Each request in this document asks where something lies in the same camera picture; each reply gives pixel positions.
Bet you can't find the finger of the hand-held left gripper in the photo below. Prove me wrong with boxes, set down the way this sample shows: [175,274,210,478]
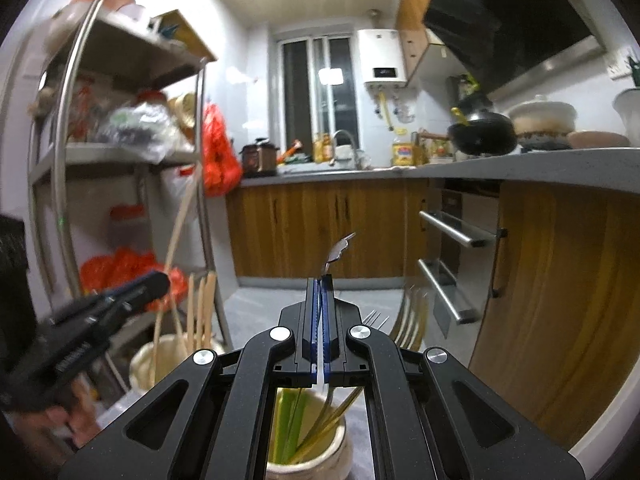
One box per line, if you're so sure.
[99,276,152,302]
[75,271,172,335]

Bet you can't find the crumpled red plastic bag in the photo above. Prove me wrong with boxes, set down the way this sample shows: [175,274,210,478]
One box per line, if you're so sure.
[79,246,190,312]

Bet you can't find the black range hood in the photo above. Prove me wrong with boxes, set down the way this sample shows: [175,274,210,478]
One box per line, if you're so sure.
[421,0,607,107]

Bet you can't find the hanging red plastic bag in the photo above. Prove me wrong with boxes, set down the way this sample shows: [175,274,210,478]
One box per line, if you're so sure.
[201,102,244,199]

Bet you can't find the white water heater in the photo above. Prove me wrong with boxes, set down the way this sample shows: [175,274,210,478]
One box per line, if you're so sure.
[355,28,409,87]

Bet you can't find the grey kitchen counter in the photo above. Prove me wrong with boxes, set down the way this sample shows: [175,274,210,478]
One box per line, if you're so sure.
[239,146,640,196]

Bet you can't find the gold handled steel fork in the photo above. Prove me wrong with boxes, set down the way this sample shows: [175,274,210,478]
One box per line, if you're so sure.
[389,284,432,353]
[361,309,392,335]

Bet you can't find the white ceramic casserole pot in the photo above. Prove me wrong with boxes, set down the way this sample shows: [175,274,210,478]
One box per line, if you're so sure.
[506,94,579,152]

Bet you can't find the condiment bottle rack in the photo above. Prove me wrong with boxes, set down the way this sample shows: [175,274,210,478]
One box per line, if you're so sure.
[416,129,454,167]

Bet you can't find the pink bowl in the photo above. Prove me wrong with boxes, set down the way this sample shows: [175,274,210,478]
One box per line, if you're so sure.
[566,130,632,151]

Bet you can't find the metal shelf rack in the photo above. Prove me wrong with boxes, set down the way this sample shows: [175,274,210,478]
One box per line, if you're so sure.
[26,0,235,357]

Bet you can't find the black wok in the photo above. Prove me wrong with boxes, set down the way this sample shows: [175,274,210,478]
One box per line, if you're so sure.
[446,91,519,157]

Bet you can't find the wooden wall cabinet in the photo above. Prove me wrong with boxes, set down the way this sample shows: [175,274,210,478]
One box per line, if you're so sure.
[396,0,447,87]

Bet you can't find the clear plastic bag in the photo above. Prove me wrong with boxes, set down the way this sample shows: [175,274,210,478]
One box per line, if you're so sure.
[94,101,197,164]

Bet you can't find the yellow oil bottle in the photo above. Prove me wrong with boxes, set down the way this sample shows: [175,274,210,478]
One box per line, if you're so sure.
[391,134,417,168]

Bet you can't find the steel spoon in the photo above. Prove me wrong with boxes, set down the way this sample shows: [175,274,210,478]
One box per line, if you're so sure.
[314,232,357,386]

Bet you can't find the white ceramic double utensil holder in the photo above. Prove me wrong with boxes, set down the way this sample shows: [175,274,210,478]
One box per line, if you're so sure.
[129,332,352,480]

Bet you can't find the yellow bottles by sink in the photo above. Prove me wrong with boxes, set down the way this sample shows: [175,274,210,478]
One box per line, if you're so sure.
[311,131,334,164]

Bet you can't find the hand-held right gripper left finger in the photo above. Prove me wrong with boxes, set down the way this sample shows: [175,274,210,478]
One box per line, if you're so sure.
[59,277,321,480]

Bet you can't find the dark pressure cooker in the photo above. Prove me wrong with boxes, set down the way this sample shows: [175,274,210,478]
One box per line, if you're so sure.
[241,137,280,179]

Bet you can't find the yellow green plastic spoon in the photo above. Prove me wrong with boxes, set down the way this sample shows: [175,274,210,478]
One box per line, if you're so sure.
[272,387,291,465]

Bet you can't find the person's left hand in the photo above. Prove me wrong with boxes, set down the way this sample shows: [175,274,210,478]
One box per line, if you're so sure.
[46,379,97,442]

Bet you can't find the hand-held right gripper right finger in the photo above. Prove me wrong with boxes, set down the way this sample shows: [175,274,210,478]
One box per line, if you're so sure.
[320,277,583,480]

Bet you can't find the built-in steel cabinet appliance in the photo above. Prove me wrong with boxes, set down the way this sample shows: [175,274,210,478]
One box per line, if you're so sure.
[416,179,510,342]

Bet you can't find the wooden base cabinets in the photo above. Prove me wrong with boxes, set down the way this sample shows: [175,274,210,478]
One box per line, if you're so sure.
[225,177,640,453]

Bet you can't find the steel faucet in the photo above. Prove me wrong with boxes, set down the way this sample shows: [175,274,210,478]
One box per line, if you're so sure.
[330,129,359,167]

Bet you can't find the kitchen window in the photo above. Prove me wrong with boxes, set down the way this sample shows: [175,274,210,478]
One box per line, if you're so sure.
[276,34,362,162]

